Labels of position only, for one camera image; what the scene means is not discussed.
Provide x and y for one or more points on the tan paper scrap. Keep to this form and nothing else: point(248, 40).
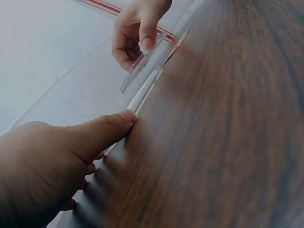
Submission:
point(178, 44)

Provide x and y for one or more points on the curved clear plastic piece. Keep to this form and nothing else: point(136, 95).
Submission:
point(140, 64)

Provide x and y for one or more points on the clear plastic strip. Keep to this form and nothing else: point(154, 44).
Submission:
point(147, 86)

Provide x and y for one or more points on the person's left hand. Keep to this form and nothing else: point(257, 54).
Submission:
point(40, 166)

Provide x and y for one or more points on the person's right hand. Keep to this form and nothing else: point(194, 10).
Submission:
point(135, 21)

